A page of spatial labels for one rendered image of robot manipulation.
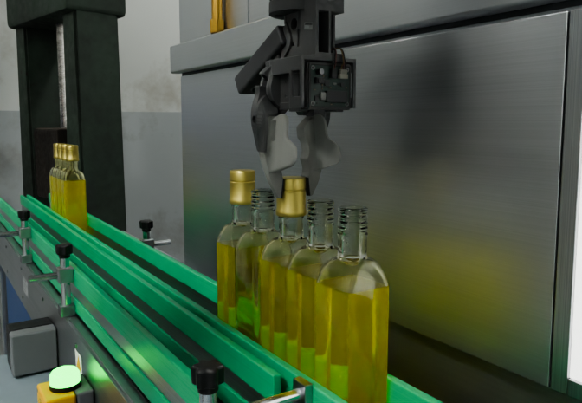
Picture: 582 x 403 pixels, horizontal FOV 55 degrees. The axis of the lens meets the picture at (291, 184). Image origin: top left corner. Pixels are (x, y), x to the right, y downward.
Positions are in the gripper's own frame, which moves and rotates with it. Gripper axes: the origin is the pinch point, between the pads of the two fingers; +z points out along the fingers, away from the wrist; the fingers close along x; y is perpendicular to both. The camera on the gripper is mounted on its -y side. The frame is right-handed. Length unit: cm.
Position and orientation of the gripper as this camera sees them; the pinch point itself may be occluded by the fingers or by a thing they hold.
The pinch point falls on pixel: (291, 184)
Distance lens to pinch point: 65.0
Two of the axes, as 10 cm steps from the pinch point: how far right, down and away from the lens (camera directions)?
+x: 8.3, -0.6, 5.5
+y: 5.6, 0.9, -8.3
